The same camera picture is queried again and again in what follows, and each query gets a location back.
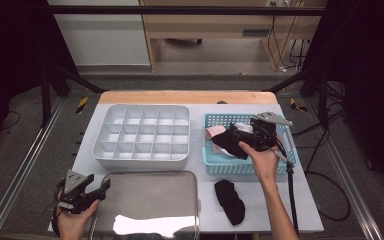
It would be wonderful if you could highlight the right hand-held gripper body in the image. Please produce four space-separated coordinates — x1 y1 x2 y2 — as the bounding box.
246 110 294 152

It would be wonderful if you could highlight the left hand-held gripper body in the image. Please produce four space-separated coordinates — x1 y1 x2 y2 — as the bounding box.
57 169 96 215

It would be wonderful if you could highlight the black sock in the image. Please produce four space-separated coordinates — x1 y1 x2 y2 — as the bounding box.
210 128 249 161
213 179 247 226

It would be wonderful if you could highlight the blue plastic basket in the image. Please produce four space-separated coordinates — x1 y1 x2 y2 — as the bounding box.
201 113 301 177

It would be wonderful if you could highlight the white divided storage box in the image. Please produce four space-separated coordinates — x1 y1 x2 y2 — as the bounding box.
92 103 192 172

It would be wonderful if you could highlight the grey translucent box lid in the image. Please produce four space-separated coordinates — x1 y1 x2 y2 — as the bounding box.
87 170 202 240

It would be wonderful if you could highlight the person's left hand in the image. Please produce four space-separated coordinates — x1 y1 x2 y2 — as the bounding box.
55 196 101 240

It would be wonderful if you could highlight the person's right hand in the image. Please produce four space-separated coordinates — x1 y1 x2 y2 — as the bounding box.
238 134 281 188

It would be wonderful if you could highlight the pink sock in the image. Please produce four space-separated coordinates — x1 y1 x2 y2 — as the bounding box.
205 125 228 155

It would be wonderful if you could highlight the yellow black hazard tape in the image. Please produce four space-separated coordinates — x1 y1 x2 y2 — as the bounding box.
75 96 90 115
289 97 309 113

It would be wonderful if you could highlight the black metal stand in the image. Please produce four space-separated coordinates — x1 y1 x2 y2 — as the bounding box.
265 64 330 130
39 63 109 128

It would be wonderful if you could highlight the wooden desk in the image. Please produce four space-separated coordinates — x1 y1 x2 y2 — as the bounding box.
139 0 326 72

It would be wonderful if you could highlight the black curtain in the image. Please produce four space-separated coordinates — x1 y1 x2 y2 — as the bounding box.
0 0 79 161
301 0 384 194

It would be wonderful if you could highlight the white power strip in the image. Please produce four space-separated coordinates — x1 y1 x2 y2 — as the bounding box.
265 0 293 8

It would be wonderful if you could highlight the white cabinet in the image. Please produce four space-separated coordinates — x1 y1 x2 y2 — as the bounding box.
48 0 152 67

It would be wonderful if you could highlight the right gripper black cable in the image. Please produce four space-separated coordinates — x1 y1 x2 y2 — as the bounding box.
272 136 300 240

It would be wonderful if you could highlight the aluminium rail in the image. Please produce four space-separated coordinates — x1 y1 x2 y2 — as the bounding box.
303 97 384 240
0 95 67 240

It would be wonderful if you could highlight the black cable bundle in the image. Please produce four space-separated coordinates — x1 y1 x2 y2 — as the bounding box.
289 39 312 73

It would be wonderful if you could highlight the thin black floor cable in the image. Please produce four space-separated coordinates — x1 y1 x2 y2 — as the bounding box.
0 109 22 132

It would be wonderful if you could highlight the yellow cable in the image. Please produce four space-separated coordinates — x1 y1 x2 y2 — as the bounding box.
267 14 303 70

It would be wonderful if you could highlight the black floor cable loop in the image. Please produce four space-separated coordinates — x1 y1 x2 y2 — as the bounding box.
293 109 352 222

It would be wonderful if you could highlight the black horizontal frame bar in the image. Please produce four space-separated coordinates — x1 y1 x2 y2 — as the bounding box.
48 5 326 17

